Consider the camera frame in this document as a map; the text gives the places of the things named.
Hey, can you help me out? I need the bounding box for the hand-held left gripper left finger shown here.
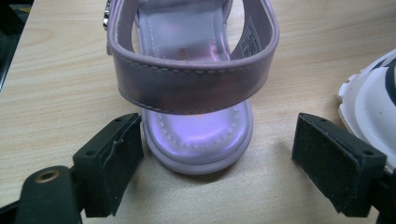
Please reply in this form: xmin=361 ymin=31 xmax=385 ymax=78
xmin=72 ymin=112 xmax=145 ymax=218

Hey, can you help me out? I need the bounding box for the white and navy sneaker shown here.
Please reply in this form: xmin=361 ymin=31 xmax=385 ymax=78
xmin=337 ymin=48 xmax=396 ymax=174

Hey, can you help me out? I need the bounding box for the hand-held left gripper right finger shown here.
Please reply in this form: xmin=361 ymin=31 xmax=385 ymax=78
xmin=291 ymin=112 xmax=388 ymax=218

